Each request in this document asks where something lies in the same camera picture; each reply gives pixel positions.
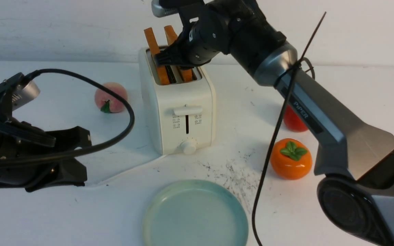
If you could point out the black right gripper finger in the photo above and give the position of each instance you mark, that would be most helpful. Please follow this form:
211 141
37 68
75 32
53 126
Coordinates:
165 57

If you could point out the pink peach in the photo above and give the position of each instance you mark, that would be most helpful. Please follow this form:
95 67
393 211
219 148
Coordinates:
107 103

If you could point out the white two-slot toaster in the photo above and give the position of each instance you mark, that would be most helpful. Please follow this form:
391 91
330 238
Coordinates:
181 117

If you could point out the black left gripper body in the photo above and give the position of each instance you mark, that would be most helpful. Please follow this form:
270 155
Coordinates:
21 139

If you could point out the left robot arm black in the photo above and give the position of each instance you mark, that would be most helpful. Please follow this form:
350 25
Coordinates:
21 139

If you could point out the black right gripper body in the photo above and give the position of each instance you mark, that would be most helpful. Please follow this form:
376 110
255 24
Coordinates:
209 28

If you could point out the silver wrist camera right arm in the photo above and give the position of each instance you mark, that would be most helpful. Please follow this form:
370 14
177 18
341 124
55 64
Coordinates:
159 11

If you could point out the right robot arm silver black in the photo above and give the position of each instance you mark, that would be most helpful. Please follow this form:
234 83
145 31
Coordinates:
357 159

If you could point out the orange persimmon with green leaf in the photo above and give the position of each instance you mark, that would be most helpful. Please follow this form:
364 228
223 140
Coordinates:
291 159

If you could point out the pale green round plate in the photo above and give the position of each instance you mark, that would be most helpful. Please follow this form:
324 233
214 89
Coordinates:
195 213

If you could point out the red apple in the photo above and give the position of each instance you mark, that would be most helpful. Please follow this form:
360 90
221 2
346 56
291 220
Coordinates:
293 122

